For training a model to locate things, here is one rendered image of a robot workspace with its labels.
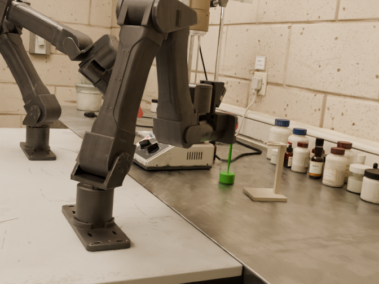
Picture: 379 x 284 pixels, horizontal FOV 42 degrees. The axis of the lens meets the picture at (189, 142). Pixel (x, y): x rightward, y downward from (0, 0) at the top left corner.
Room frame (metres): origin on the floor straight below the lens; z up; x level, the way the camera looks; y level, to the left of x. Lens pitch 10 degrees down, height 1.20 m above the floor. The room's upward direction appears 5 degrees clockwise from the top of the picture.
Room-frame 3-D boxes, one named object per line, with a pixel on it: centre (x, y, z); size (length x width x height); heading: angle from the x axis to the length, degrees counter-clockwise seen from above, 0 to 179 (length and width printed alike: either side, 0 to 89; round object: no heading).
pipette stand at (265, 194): (1.10, -0.18, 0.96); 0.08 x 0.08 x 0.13; 12
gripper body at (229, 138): (1.11, -0.04, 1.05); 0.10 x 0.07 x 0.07; 57
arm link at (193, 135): (1.03, 0.01, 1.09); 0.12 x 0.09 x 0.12; 147
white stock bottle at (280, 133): (1.57, -0.29, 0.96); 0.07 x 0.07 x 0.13
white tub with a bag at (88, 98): (2.36, 0.50, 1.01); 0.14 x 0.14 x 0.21
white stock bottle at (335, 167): (1.28, -0.39, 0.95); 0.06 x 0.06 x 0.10
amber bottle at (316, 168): (1.35, -0.36, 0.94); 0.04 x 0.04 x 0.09
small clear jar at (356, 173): (1.23, -0.44, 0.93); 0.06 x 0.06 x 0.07
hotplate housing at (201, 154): (1.34, 0.04, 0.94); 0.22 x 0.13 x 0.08; 118
